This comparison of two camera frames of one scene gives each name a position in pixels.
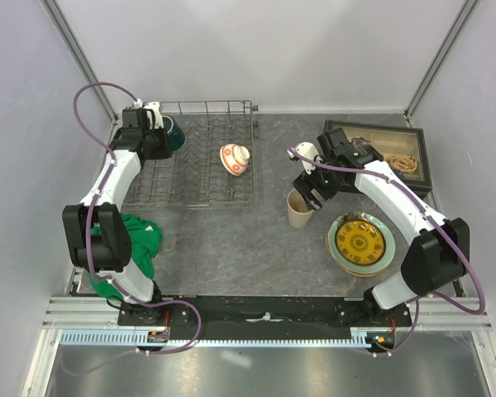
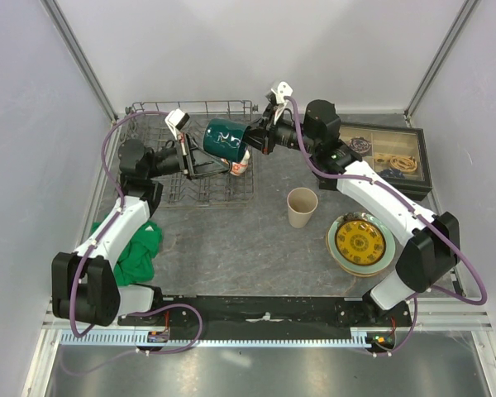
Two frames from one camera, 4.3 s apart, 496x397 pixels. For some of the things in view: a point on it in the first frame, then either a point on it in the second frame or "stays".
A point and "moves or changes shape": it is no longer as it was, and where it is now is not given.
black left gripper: x=165 y=150 → x=196 y=161
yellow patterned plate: x=360 y=242 stays
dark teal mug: x=175 y=133 moves or changes shape
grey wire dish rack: x=194 y=177 stays
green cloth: x=145 y=242 stays
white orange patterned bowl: x=234 y=158 stays
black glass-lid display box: x=404 y=148 stays
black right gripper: x=304 y=184 → x=264 y=130
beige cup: x=298 y=212 stays
